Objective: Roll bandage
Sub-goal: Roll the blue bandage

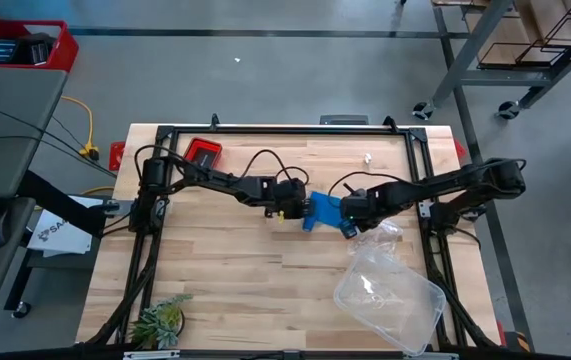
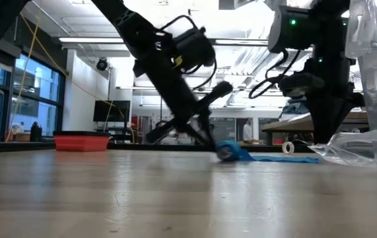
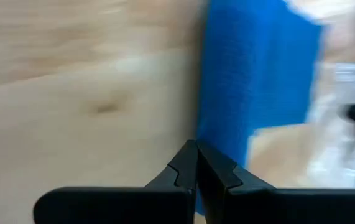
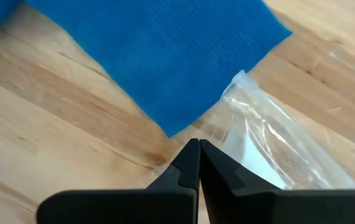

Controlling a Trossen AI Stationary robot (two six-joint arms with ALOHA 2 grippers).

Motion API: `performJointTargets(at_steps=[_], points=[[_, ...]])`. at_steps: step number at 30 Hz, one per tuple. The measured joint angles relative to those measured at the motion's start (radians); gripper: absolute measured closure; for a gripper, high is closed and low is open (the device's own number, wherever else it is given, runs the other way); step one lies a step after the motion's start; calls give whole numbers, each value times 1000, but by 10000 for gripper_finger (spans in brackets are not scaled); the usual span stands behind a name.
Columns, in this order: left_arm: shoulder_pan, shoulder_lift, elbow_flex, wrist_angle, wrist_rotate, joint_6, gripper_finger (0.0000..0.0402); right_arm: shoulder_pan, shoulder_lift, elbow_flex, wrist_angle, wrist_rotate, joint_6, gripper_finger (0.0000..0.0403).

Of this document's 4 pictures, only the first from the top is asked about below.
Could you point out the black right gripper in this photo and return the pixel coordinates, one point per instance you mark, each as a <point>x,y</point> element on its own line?
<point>360,207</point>

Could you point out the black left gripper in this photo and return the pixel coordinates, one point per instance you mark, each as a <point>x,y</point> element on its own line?
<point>292,200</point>

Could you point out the blue elastic bandage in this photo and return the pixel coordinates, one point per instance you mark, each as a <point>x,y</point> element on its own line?
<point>322,210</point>

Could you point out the clear plastic bag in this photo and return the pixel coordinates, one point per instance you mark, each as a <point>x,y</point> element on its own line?
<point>377,237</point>

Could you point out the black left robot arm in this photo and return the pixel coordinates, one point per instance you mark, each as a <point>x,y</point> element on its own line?
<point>215,180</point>

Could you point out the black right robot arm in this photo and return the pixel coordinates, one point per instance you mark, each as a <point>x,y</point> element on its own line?
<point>445,185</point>

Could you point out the white tape roll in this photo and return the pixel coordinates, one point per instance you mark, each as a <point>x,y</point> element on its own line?
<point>367,158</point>

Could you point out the clear plastic container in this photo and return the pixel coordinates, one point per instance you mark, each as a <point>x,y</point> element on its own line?
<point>390,300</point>

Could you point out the red table clamp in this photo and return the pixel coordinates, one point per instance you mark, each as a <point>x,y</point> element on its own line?
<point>116,156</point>
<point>460,149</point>

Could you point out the red plastic bin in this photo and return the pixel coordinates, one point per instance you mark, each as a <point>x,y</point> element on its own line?
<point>203,152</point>

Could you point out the green potted succulent plant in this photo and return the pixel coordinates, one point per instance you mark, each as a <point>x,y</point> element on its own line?
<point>160,322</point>

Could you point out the grey metal cart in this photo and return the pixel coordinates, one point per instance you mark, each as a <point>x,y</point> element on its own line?
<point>515,40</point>

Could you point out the white printed paper sheet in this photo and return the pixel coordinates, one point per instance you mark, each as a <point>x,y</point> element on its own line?
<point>62,230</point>

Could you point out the red floor crate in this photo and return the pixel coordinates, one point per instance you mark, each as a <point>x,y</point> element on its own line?
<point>65,50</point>

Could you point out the grey desk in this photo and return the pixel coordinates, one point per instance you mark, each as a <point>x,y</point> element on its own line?
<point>5,125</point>

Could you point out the black aluminium rig frame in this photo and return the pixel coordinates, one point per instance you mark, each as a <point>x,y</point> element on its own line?
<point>415,145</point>

